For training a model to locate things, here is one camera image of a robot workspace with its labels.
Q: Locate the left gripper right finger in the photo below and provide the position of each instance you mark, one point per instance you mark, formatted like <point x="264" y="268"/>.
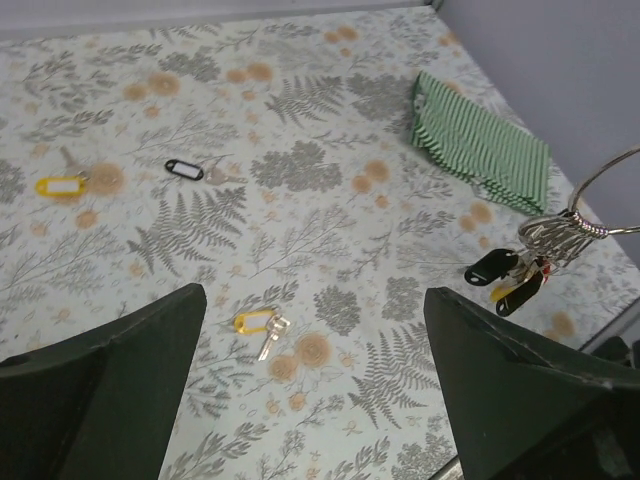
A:
<point x="522" y="406"/>

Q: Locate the large metal keyring with keys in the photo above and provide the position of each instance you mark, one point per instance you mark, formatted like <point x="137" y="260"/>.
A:
<point x="549" y="243"/>

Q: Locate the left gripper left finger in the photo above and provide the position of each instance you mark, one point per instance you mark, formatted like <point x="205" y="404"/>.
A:
<point x="101" y="404"/>

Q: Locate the key with yellow tag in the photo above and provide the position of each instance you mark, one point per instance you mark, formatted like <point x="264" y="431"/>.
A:
<point x="72" y="183"/>

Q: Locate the green striped folded cloth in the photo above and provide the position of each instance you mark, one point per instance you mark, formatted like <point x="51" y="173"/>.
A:
<point x="504" y="163"/>

